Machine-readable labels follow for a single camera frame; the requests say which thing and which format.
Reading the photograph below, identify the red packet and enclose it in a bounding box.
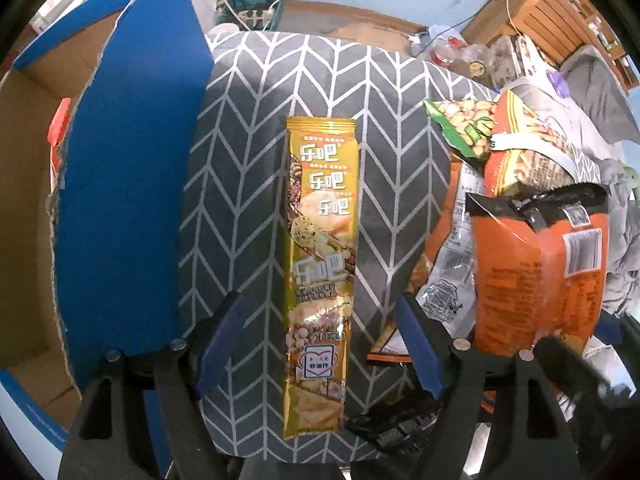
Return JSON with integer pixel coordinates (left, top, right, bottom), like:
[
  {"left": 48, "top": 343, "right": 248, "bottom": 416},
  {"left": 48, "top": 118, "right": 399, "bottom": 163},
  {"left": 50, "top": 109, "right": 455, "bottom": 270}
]
[{"left": 47, "top": 97, "right": 73, "bottom": 147}]

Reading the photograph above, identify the green snack bag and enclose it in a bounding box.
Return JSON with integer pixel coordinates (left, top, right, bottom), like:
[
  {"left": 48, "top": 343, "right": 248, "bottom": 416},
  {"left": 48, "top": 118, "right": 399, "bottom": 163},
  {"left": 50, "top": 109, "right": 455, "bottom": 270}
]
[{"left": 422, "top": 97, "right": 501, "bottom": 163}]

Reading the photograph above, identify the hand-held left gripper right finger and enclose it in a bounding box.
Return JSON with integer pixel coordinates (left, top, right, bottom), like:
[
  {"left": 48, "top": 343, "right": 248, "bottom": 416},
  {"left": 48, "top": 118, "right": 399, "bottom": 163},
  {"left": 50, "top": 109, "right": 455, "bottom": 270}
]
[{"left": 394, "top": 292, "right": 583, "bottom": 480}]

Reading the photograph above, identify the floral printed box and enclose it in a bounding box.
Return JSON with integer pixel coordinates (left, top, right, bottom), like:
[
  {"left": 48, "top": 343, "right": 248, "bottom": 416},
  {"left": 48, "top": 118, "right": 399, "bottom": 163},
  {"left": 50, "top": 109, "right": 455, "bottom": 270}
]
[{"left": 500, "top": 35, "right": 553, "bottom": 77}]

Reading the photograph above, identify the grey bedding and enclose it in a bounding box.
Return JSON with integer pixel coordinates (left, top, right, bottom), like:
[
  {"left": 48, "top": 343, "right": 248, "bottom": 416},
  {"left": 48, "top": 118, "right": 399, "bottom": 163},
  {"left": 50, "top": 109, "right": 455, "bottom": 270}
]
[{"left": 500, "top": 45, "right": 640, "bottom": 321}]

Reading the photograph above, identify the grey chevron patterned cloth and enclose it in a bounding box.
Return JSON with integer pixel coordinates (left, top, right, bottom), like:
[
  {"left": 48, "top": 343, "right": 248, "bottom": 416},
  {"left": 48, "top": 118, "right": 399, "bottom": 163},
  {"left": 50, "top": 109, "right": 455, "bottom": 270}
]
[{"left": 177, "top": 30, "right": 601, "bottom": 461}]

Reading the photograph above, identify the white charger cable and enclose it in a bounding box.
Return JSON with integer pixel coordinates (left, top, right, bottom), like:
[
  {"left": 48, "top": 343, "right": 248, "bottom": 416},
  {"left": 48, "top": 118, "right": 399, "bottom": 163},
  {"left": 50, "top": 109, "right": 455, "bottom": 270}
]
[{"left": 502, "top": 0, "right": 523, "bottom": 36}]

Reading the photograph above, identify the orange black snack bag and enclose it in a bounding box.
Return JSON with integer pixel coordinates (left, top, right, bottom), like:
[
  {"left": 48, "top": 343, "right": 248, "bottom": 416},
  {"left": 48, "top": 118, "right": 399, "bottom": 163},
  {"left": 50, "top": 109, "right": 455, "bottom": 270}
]
[{"left": 465, "top": 182, "right": 611, "bottom": 358}]

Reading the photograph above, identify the blue cardboard box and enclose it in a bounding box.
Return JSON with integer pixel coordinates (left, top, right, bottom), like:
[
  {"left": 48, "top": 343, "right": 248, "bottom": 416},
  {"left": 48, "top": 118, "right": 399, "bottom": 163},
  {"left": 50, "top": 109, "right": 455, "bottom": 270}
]
[{"left": 0, "top": 0, "right": 216, "bottom": 476}]

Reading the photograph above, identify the black snack packet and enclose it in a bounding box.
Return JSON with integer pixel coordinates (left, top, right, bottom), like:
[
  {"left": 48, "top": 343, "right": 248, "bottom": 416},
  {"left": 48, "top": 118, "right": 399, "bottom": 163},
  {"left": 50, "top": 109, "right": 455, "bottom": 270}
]
[{"left": 345, "top": 402, "right": 441, "bottom": 453}]

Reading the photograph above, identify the orange white snack bag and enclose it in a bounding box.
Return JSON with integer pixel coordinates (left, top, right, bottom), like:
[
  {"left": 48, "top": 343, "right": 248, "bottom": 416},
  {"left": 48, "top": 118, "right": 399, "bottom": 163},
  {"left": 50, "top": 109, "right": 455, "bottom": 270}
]
[{"left": 367, "top": 157, "right": 483, "bottom": 363}]

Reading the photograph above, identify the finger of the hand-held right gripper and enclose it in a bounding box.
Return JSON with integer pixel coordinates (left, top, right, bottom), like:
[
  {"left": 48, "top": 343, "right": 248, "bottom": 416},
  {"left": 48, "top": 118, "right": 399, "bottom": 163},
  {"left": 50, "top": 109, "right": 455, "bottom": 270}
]
[{"left": 532, "top": 335, "right": 613, "bottom": 408}]

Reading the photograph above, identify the wooden shelf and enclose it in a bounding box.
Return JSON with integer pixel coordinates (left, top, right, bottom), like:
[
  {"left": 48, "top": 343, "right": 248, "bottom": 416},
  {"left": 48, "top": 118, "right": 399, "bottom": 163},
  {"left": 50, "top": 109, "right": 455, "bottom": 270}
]
[{"left": 462, "top": 0, "right": 640, "bottom": 86}]

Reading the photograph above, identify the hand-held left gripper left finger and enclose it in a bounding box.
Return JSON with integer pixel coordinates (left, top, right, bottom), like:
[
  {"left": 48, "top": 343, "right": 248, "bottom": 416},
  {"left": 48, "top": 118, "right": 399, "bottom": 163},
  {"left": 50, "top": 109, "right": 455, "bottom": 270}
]
[{"left": 57, "top": 290, "right": 251, "bottom": 480}]

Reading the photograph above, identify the teal plastic crate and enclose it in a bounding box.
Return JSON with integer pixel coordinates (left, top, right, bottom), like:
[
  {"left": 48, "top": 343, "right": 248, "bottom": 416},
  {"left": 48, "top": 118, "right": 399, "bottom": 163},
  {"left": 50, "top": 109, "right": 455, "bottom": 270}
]
[{"left": 215, "top": 0, "right": 286, "bottom": 32}]

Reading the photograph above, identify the purple plastic item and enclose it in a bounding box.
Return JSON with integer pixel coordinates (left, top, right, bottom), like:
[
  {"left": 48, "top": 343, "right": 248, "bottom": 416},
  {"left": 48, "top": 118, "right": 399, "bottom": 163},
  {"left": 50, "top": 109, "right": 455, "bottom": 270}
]
[{"left": 546, "top": 70, "right": 571, "bottom": 99}]

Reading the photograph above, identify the green plush toy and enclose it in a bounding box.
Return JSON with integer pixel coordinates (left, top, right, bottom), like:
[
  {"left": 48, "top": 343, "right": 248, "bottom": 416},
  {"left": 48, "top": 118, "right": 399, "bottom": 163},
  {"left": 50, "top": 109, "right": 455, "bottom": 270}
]
[{"left": 617, "top": 160, "right": 640, "bottom": 187}]

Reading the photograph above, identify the orange fries snack bag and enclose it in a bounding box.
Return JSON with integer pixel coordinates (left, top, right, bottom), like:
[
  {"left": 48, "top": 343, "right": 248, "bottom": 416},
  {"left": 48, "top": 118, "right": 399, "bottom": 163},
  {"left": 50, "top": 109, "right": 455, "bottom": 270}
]
[{"left": 482, "top": 90, "right": 576, "bottom": 198}]

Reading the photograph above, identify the long yellow snack packet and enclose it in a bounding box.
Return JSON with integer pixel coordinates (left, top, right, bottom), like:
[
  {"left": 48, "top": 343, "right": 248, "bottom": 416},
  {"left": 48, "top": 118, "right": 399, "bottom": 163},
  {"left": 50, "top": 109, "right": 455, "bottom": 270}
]
[{"left": 282, "top": 116, "right": 361, "bottom": 442}]

